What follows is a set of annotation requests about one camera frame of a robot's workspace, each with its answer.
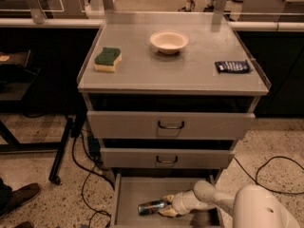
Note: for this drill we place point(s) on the grey metal drawer cabinet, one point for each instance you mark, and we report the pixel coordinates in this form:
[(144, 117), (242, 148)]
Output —
[(147, 80)]

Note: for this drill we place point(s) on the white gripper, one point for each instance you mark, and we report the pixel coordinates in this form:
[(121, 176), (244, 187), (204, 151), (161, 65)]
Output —
[(180, 203)]

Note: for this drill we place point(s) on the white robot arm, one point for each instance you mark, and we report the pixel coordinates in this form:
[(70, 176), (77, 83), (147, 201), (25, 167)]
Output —
[(251, 207)]

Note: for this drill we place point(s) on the green yellow sponge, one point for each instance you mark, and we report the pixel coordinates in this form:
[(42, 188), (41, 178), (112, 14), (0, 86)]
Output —
[(108, 59)]

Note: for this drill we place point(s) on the grey middle drawer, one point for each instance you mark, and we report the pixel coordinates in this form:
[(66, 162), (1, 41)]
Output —
[(166, 158)]

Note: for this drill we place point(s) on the grey top drawer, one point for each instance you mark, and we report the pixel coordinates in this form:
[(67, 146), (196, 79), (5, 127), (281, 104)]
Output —
[(169, 125)]

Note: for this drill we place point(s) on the white horizontal rail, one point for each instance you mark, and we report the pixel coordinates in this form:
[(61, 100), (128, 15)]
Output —
[(51, 23)]

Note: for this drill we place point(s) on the black power adapter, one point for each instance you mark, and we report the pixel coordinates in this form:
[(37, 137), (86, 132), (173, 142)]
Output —
[(93, 147)]

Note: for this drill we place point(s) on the blue silver redbull can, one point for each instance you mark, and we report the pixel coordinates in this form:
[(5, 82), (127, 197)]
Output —
[(151, 207)]

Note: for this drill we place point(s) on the grey open bottom drawer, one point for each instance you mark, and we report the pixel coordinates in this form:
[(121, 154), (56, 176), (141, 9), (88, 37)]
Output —
[(132, 191)]

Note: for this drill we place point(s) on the black table frame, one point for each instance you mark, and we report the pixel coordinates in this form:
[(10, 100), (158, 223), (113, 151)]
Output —
[(17, 77)]

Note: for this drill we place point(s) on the brown shoe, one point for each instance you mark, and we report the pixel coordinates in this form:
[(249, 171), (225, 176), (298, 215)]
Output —
[(11, 200)]

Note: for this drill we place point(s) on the white paper bowl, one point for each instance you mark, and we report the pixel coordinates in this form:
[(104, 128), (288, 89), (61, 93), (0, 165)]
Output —
[(169, 41)]

